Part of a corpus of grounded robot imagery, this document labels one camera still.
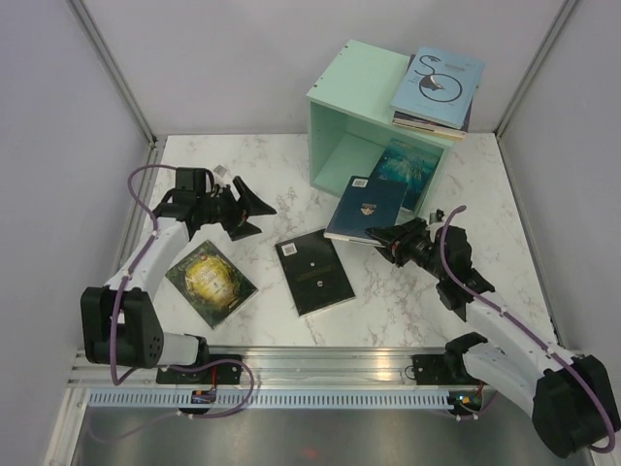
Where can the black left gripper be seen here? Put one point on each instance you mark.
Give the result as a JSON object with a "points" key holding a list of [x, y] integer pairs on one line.
{"points": [[250, 204]]}

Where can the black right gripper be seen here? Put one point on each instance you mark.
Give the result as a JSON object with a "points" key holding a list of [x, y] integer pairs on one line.
{"points": [[400, 236]]}

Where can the navy blue book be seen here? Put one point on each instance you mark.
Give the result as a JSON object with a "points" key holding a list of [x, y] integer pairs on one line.
{"points": [[365, 203]]}

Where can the teal ocean cover book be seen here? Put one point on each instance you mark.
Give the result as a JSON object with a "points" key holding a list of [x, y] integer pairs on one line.
{"points": [[403, 169]]}

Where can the dark purple galaxy book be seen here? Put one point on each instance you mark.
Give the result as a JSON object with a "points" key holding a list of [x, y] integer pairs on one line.
{"points": [[466, 116]]}

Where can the light blue SO book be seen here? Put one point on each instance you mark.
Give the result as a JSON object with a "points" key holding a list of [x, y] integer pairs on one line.
{"points": [[436, 87]]}

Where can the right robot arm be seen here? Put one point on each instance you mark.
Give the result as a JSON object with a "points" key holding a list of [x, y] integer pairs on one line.
{"points": [[568, 397]]}

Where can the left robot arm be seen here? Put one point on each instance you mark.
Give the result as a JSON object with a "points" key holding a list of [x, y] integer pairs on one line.
{"points": [[120, 326]]}

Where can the green forest cover book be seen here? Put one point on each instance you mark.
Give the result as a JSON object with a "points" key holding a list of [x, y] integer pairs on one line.
{"points": [[211, 284]]}

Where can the black book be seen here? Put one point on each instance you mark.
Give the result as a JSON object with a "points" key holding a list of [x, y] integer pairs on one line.
{"points": [[314, 273]]}

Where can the mint green open cabinet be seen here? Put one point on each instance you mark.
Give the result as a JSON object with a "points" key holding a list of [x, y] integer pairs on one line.
{"points": [[350, 117]]}

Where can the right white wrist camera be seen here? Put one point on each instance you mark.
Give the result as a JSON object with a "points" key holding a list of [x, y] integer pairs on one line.
{"points": [[436, 218]]}

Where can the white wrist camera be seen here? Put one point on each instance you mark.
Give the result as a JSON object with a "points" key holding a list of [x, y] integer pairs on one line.
{"points": [[221, 175], [436, 218]]}

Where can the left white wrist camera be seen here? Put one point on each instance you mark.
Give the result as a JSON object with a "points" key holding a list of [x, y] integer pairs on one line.
{"points": [[221, 175]]}

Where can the aluminium rail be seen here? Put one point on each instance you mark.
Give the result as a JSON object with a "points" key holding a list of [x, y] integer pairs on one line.
{"points": [[324, 366]]}

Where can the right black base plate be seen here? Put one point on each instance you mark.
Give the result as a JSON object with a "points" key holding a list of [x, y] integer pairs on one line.
{"points": [[440, 369]]}

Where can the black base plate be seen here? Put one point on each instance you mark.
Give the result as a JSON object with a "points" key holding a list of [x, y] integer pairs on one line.
{"points": [[440, 369], [220, 373]]}

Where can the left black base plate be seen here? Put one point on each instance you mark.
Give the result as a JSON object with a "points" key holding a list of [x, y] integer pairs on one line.
{"points": [[220, 373]]}

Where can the white slotted cable duct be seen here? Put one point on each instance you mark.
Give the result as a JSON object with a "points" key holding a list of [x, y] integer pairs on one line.
{"points": [[271, 399]]}

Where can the left aluminium corner post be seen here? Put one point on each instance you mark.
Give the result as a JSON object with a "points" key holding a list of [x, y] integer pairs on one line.
{"points": [[95, 37]]}

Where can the aluminium corner post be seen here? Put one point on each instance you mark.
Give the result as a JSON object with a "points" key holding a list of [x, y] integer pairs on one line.
{"points": [[544, 50], [95, 37]]}

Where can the right aluminium corner post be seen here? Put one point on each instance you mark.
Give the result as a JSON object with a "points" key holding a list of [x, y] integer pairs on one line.
{"points": [[544, 50]]}

